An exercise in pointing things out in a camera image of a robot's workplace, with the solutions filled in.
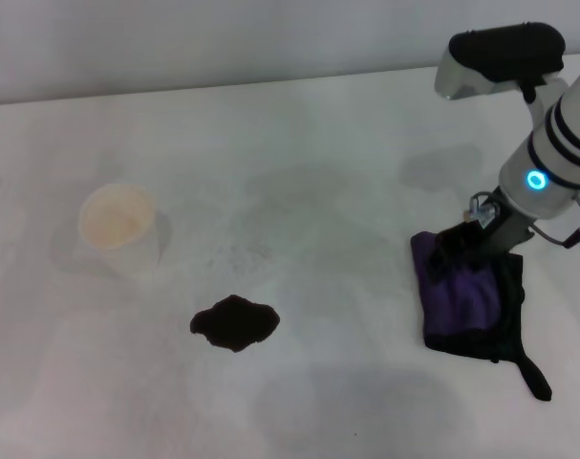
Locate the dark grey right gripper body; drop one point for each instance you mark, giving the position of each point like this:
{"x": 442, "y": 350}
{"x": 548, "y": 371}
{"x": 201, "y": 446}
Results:
{"x": 502, "y": 229}

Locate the black water stain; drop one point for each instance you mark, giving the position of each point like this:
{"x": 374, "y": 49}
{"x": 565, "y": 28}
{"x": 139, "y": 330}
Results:
{"x": 234, "y": 324}

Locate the black and white wrist camera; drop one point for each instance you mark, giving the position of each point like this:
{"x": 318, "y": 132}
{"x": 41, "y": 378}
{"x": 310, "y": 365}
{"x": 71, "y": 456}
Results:
{"x": 504, "y": 48}

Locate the purple rag with black trim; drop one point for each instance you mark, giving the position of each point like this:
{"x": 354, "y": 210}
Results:
{"x": 461, "y": 306}

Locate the white paper cup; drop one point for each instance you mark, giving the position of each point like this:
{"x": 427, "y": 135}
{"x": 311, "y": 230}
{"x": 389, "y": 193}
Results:
{"x": 117, "y": 225}

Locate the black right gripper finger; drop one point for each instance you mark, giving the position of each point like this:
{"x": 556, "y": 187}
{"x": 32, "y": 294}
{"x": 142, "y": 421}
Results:
{"x": 449, "y": 251}
{"x": 484, "y": 263}

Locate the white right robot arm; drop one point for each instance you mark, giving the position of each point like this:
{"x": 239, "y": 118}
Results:
{"x": 557, "y": 143}

